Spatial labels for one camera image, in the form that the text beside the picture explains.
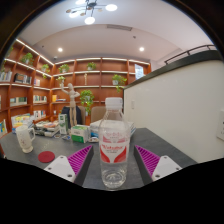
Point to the tall green-white carton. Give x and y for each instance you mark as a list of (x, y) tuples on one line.
[(63, 124)]

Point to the ceiling air vent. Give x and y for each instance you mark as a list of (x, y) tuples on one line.
[(119, 27)]

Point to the flat round red coaster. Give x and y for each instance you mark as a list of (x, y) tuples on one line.
[(46, 156)]

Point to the white wall switch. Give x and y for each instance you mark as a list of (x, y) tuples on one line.
[(133, 104)]

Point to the wooden wall shelf unit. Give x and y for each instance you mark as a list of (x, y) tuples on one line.
[(43, 90)]

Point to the multi-bulb ceiling lamp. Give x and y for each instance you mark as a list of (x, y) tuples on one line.
[(90, 6)]

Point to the black ceiling track light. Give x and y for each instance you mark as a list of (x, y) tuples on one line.
[(190, 51)]

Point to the recessed ceiling spotlight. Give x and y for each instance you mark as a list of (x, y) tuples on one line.
[(60, 49), (141, 49)]

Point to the dark book stack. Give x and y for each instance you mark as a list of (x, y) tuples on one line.
[(46, 128)]

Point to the wooden artist mannequin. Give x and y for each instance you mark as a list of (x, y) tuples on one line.
[(72, 106)]

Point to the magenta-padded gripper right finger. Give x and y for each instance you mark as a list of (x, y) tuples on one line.
[(166, 166)]

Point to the beige chair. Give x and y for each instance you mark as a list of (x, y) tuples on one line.
[(97, 114)]

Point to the clear plastic water bottle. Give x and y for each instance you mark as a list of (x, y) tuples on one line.
[(114, 150)]

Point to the small green-white box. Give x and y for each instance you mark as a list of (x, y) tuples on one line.
[(80, 134)]

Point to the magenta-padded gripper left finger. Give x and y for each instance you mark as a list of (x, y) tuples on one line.
[(56, 166)]

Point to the dark blue chair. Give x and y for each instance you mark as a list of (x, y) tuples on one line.
[(66, 115)]

